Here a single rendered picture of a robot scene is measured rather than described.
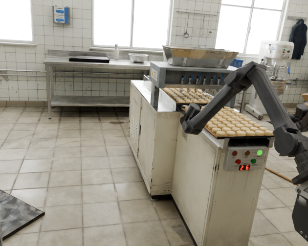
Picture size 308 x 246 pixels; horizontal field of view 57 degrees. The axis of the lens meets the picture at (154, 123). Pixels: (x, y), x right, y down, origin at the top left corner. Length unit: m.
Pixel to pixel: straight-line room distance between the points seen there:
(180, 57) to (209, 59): 0.24
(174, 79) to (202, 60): 0.26
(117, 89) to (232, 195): 3.79
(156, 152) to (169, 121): 0.28
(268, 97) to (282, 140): 0.19
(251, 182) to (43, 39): 4.12
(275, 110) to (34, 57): 4.49
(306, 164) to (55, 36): 4.58
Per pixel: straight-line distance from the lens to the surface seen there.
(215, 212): 1.87
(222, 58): 2.33
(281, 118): 1.09
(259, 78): 1.19
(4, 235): 2.34
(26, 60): 5.20
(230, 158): 1.67
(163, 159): 2.35
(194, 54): 2.22
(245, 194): 1.90
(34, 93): 5.29
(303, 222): 1.23
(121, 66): 4.43
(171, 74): 2.23
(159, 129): 2.24
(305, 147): 1.02
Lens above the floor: 1.45
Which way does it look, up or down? 19 degrees down
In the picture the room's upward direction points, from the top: 4 degrees clockwise
